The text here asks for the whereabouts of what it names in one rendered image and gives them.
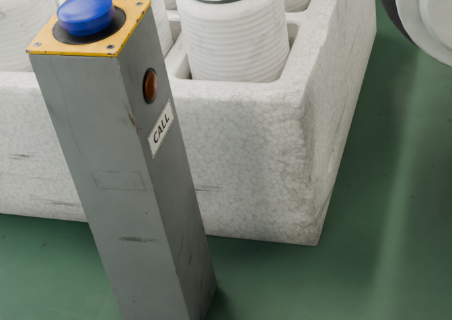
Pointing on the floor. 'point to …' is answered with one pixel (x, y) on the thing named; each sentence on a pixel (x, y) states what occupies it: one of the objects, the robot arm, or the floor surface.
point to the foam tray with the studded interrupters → (227, 128)
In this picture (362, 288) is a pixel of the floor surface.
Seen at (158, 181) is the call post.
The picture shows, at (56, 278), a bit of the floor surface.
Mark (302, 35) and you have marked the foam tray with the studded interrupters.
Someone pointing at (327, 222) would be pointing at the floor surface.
